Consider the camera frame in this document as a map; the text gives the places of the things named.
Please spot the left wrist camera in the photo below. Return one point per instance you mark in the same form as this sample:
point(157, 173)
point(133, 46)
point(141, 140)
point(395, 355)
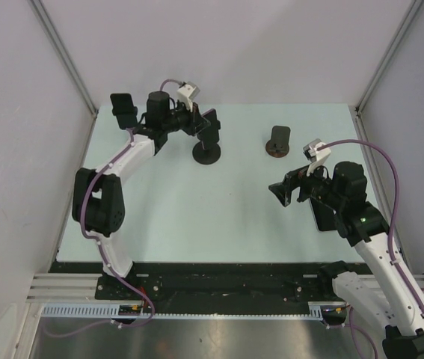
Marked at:
point(186, 94)

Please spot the aluminium frame post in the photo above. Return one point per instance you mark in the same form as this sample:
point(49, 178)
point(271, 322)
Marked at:
point(411, 15)
point(57, 43)

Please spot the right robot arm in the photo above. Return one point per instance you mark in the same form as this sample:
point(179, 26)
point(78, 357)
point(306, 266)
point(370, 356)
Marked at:
point(399, 310)

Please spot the left aluminium frame post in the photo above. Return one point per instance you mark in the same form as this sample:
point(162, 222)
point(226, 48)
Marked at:
point(57, 43)

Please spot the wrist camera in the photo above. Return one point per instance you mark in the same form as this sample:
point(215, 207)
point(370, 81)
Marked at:
point(186, 94)
point(316, 153)

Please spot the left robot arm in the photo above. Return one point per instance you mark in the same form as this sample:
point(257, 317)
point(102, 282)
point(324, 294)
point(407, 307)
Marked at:
point(98, 203)

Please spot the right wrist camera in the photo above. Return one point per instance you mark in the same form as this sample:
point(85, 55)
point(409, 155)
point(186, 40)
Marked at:
point(316, 153)

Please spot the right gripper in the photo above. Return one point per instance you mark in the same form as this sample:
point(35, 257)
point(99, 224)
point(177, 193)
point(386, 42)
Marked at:
point(283, 189)

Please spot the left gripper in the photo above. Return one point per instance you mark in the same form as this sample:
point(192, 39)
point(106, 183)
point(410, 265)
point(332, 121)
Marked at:
point(195, 118)

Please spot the purple-edged phone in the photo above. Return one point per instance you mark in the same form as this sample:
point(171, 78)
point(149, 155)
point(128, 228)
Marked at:
point(210, 135)

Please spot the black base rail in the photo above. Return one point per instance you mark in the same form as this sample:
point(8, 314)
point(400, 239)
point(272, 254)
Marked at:
point(249, 289)

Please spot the black phone stand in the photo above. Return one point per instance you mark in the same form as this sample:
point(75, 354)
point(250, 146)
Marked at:
point(206, 155)
point(127, 118)

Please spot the right aluminium frame post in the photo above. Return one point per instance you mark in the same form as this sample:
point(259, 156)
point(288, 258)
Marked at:
point(411, 15)

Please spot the brown-based phone stand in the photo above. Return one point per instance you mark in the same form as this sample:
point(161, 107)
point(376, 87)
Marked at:
point(278, 144)

